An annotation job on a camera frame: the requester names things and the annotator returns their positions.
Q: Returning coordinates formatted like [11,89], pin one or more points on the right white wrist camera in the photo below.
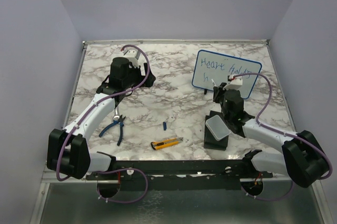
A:
[235,83]

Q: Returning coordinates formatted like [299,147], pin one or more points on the black box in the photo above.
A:
[210,141]

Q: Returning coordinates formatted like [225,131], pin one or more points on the grey white eraser case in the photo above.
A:
[217,127]

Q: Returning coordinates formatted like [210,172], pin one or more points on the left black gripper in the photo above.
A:
[141,78]

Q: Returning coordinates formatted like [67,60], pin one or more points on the yellow utility knife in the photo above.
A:
[157,145]

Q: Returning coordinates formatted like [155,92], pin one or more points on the blue framed whiteboard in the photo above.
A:
[219,66]

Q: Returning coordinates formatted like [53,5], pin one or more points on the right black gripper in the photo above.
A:
[218,91]

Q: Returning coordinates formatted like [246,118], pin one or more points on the black mounting base rail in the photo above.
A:
[192,174]

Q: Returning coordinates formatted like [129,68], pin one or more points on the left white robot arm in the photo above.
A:
[68,152]

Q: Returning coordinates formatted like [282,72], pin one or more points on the silver wrench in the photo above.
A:
[116,114]

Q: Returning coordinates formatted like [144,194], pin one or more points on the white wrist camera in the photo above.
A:
[235,83]
[133,56]

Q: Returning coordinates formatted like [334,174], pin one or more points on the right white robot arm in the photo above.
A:
[299,154]

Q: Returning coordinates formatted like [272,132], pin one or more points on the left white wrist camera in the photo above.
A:
[133,56]

